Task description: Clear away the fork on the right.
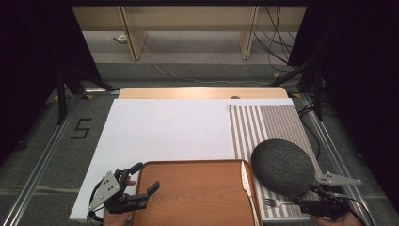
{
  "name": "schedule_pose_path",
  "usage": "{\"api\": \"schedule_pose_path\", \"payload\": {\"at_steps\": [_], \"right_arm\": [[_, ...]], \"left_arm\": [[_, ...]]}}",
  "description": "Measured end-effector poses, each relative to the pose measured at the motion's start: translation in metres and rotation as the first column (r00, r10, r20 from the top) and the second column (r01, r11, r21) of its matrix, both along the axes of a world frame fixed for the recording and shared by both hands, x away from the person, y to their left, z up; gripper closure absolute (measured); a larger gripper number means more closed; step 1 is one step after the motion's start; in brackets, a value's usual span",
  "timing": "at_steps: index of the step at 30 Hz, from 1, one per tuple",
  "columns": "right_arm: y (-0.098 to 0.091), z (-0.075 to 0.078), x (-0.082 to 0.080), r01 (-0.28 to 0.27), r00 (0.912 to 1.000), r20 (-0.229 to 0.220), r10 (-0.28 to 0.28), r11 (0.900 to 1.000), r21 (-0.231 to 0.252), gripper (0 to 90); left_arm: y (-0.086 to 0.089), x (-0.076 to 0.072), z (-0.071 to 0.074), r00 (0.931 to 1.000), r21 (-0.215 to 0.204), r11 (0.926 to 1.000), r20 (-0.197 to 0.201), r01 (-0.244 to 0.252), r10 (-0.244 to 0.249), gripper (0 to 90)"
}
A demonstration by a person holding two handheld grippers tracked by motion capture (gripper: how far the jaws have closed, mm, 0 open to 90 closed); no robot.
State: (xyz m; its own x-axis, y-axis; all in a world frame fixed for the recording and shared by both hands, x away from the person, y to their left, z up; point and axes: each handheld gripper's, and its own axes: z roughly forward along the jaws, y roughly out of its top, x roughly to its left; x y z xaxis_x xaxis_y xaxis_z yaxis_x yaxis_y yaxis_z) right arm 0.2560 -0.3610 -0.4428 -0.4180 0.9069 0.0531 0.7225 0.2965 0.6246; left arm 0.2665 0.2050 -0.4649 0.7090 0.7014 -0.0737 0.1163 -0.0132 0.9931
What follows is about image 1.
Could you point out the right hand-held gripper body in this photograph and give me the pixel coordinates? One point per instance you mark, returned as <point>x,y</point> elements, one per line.
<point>332,204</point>

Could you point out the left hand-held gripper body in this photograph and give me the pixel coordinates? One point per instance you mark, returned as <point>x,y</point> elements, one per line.
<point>106,190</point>

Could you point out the silver fork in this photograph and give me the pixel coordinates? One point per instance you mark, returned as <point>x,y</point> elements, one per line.
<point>276,203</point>

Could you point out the black round textured plate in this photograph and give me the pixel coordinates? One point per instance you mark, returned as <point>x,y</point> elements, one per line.
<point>282,166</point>

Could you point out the brown wooden tray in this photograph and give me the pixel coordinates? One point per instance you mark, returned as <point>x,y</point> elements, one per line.
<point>194,194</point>

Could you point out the person's right hand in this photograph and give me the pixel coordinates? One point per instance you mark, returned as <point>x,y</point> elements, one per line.
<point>345,222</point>

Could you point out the person's left hand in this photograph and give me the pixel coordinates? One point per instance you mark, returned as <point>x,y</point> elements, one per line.
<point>116,220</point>

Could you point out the white board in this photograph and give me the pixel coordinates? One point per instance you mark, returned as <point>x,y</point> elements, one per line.
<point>163,132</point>

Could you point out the beige striped placemat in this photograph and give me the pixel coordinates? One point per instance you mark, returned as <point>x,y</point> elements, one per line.
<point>276,121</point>

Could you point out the black metal stand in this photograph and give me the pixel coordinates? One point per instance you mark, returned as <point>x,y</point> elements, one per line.
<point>318,94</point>
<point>61,100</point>

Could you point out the dark curtain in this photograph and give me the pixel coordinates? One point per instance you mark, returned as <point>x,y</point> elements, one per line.
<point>360,78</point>
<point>28,62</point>

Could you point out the beige desk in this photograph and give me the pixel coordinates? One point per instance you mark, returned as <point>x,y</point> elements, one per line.
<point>188,19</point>

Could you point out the metal floor rail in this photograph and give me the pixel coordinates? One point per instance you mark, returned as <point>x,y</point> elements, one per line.
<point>33,182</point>
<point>326,138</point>

